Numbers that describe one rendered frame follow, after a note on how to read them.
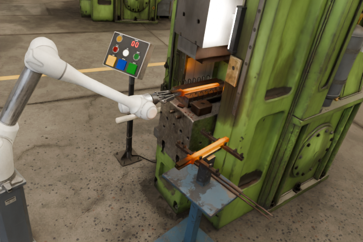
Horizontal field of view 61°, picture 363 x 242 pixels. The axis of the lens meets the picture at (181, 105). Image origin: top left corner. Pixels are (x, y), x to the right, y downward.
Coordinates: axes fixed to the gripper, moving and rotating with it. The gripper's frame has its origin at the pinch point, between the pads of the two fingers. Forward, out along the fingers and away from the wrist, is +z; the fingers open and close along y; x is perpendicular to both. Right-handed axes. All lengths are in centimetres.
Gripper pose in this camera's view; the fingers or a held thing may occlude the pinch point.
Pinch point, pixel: (176, 93)
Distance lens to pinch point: 208.2
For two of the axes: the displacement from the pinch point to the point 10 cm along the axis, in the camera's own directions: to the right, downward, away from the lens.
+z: 8.2, -2.2, 5.3
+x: 1.1, -8.5, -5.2
